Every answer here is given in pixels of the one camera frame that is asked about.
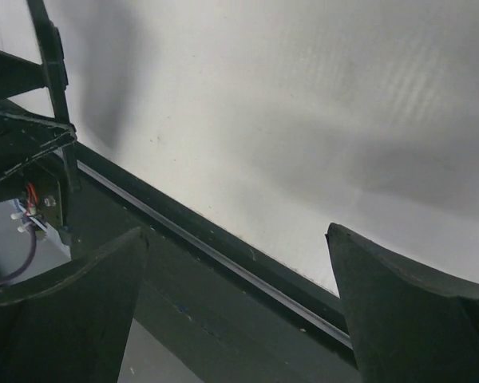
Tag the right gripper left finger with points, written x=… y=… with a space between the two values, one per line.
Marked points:
x=72 y=323

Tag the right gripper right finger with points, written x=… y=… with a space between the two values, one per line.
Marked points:
x=407 y=322

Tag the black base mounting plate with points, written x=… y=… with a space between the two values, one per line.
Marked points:
x=223 y=308

